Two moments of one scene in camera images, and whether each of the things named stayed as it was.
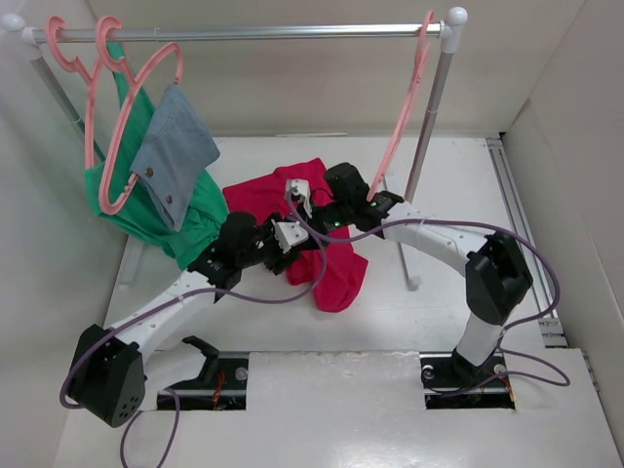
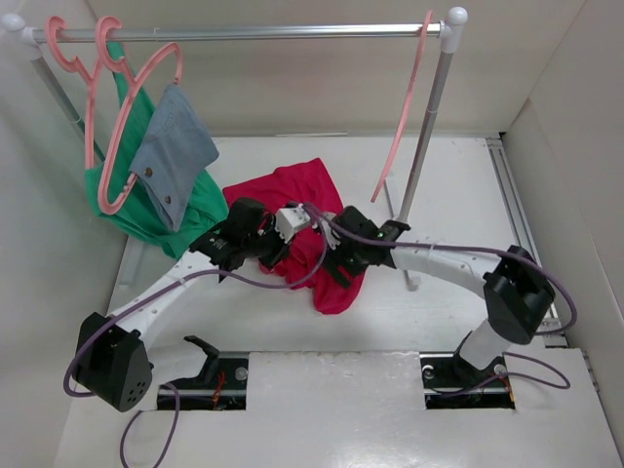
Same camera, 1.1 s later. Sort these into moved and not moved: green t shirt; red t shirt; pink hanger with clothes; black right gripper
Moved: black right gripper
Not moved: green t shirt; pink hanger with clothes; red t shirt
